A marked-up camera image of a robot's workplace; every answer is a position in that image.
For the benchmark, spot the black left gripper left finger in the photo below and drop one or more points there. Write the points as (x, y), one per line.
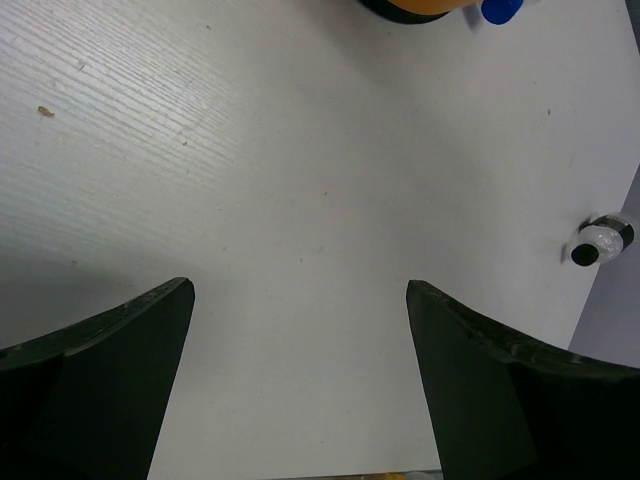
(88, 401)

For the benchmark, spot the black label plastic bottle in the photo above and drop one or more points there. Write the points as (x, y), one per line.
(601, 239)

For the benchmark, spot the blue label plastic bottle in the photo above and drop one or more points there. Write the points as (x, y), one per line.
(494, 12)

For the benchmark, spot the orange cylindrical bin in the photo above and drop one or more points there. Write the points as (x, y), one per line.
(414, 12)

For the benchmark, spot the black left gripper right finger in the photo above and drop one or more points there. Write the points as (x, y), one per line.
(505, 405)

